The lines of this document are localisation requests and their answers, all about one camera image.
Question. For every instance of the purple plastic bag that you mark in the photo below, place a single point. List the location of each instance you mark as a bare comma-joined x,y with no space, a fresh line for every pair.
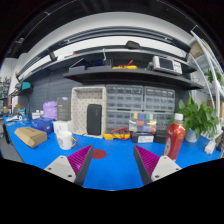
50,110

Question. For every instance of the brown cardboard box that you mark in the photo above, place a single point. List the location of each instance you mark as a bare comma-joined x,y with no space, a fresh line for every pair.
30,136

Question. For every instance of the clear organizer box coloured parts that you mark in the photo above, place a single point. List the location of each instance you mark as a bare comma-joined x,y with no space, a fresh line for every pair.
142,122

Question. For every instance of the white shelf unit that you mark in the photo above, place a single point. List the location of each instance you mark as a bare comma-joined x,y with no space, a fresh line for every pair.
213,73

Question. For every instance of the red drink bottle white cap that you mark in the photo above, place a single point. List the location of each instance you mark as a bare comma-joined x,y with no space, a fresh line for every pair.
174,140

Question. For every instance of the plain black box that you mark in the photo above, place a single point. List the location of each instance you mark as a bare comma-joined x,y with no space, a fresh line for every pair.
160,137

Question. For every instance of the black box white label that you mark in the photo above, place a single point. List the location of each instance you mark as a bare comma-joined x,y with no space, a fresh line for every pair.
142,138

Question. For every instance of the green potted plant white pot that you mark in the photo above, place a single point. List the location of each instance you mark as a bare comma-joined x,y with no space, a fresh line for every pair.
196,118

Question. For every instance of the yellow meter with red leads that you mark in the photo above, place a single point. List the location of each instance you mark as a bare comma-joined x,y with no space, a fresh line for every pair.
125,67

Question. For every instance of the flat round red coaster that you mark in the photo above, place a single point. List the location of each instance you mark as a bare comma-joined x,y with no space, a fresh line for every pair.
100,154

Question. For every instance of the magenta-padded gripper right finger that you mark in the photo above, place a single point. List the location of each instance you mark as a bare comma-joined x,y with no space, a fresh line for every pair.
163,166

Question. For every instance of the dark grey flat box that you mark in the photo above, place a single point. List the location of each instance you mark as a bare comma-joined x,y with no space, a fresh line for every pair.
63,109

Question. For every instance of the white power adapter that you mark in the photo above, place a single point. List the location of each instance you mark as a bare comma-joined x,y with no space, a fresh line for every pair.
210,147

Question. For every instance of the blue box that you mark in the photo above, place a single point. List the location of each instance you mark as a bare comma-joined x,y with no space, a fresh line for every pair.
42,125

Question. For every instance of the black rounded device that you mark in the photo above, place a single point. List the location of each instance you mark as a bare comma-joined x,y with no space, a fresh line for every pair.
133,45

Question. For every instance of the beige dotted storage basket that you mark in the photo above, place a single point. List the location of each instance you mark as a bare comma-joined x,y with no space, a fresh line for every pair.
79,113

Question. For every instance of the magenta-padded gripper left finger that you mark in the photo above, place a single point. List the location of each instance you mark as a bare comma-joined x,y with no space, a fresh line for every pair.
60,166

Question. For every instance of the black workbench shelf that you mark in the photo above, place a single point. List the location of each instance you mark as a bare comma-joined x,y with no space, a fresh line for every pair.
133,77

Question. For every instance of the grey oscilloscope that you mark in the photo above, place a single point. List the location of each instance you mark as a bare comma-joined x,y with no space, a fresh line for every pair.
166,64

